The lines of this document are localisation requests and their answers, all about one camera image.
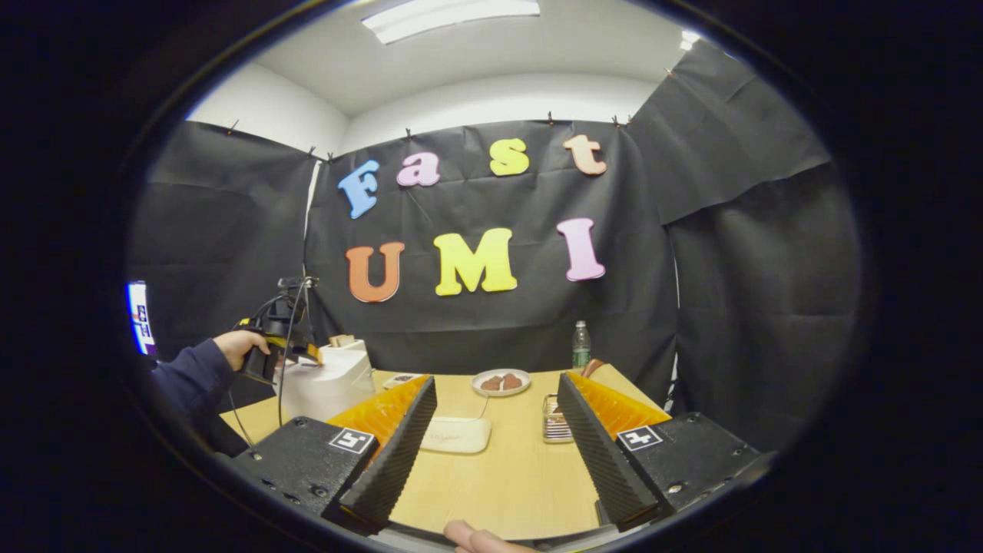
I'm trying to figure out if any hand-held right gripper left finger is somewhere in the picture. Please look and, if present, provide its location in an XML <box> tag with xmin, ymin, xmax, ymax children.
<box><xmin>230</xmin><ymin>375</ymin><xmax>439</xmax><ymax>537</ymax></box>

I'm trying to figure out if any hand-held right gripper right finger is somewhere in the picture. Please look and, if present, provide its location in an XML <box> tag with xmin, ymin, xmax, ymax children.
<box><xmin>556</xmin><ymin>373</ymin><xmax>776</xmax><ymax>532</ymax></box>

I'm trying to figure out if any white rice cooker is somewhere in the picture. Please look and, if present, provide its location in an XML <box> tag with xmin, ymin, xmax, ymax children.
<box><xmin>280</xmin><ymin>349</ymin><xmax>377</xmax><ymax>422</ymax></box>

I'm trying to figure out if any green label water bottle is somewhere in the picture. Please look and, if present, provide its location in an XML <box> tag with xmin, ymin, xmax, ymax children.
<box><xmin>571</xmin><ymin>320</ymin><xmax>592</xmax><ymax>372</ymax></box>

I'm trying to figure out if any white round plate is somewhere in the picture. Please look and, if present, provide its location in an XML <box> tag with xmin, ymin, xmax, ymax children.
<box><xmin>471</xmin><ymin>369</ymin><xmax>532</xmax><ymax>398</ymax></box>

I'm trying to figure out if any blue and white banner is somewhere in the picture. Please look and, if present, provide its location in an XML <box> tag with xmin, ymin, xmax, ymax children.
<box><xmin>125</xmin><ymin>280</ymin><xmax>160</xmax><ymax>359</ymax></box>

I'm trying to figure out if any long ceiling light panel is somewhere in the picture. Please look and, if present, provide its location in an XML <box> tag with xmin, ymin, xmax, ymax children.
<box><xmin>361</xmin><ymin>0</ymin><xmax>541</xmax><ymax>45</ymax></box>

